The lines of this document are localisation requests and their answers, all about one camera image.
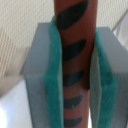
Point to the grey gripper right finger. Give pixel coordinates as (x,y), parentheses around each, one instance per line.
(108,81)

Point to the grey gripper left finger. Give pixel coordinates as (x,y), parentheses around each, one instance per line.
(43,74)

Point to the brown toy sausage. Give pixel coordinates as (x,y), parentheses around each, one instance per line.
(76,23)

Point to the beige woven placemat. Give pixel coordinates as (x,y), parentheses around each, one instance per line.
(19,19)

